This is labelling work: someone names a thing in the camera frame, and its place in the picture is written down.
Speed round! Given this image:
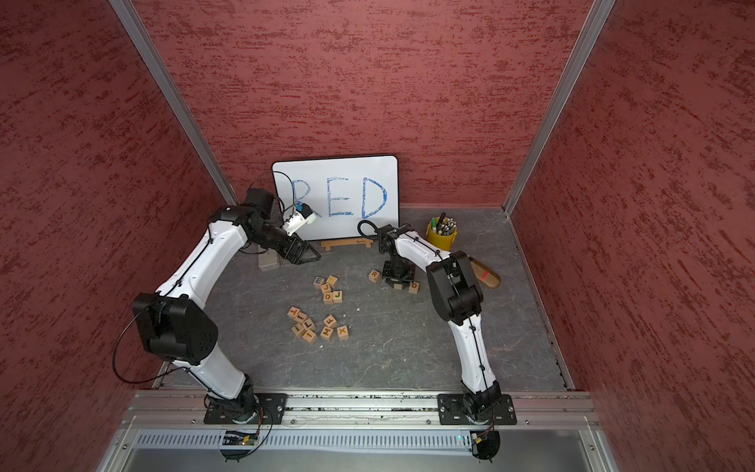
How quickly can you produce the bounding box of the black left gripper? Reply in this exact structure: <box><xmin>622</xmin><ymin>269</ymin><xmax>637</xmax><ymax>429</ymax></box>
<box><xmin>250</xmin><ymin>222</ymin><xmax>320</xmax><ymax>267</ymax></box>

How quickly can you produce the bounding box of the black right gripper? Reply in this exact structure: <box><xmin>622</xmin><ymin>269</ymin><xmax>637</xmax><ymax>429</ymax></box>
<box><xmin>384</xmin><ymin>254</ymin><xmax>417</xmax><ymax>288</ymax></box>

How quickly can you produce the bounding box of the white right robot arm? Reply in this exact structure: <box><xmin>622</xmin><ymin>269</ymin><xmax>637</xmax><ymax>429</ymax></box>
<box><xmin>375</xmin><ymin>224</ymin><xmax>501</xmax><ymax>422</ymax></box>

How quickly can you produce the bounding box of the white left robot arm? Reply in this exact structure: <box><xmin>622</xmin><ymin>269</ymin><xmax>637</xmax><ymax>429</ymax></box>
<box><xmin>132</xmin><ymin>188</ymin><xmax>320</xmax><ymax>424</ymax></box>

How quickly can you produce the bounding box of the wooden T letter block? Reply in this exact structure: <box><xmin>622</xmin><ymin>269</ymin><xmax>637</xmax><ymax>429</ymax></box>
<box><xmin>287</xmin><ymin>306</ymin><xmax>300</xmax><ymax>320</ymax></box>

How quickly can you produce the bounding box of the wooden X letter block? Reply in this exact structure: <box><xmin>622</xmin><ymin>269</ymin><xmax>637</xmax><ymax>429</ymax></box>
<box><xmin>336</xmin><ymin>326</ymin><xmax>349</xmax><ymax>340</ymax></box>

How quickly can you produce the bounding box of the wooden I letter block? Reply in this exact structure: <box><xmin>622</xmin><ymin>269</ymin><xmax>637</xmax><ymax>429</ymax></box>
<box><xmin>302</xmin><ymin>330</ymin><xmax>318</xmax><ymax>344</ymax></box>

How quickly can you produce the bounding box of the wooden whiteboard stand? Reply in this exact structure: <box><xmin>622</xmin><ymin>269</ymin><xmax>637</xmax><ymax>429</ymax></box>
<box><xmin>320</xmin><ymin>237</ymin><xmax>374</xmax><ymax>252</ymax></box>

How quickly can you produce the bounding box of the grey felt pad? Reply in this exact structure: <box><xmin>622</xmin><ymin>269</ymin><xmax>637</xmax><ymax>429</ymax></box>
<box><xmin>258</xmin><ymin>250</ymin><xmax>280</xmax><ymax>271</ymax></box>

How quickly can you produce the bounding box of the yellow pen cup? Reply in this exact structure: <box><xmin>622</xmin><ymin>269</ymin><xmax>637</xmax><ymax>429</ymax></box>
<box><xmin>426</xmin><ymin>212</ymin><xmax>458</xmax><ymax>252</ymax></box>

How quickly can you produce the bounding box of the whiteboard with RED written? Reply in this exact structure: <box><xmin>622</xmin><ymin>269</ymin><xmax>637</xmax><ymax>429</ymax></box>
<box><xmin>271</xmin><ymin>155</ymin><xmax>399</xmax><ymax>241</ymax></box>

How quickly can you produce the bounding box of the brown whiteboard eraser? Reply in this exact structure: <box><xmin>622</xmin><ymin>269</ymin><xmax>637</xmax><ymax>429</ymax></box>
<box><xmin>469</xmin><ymin>257</ymin><xmax>501</xmax><ymax>289</ymax></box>

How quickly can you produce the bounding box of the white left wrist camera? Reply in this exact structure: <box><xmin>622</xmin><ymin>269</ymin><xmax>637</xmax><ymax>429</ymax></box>
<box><xmin>282</xmin><ymin>203</ymin><xmax>317</xmax><ymax>236</ymax></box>

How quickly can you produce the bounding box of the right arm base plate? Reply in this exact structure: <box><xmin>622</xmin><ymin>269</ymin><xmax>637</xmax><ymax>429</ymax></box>
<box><xmin>436</xmin><ymin>393</ymin><xmax>517</xmax><ymax>426</ymax></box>

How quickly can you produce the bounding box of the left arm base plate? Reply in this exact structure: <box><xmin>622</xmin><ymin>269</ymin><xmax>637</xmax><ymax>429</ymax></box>
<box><xmin>204</xmin><ymin>393</ymin><xmax>288</xmax><ymax>427</ymax></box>

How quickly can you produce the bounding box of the aluminium front rail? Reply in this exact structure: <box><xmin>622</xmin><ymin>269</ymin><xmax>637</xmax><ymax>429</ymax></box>
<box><xmin>119</xmin><ymin>389</ymin><xmax>603</xmax><ymax>431</ymax></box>

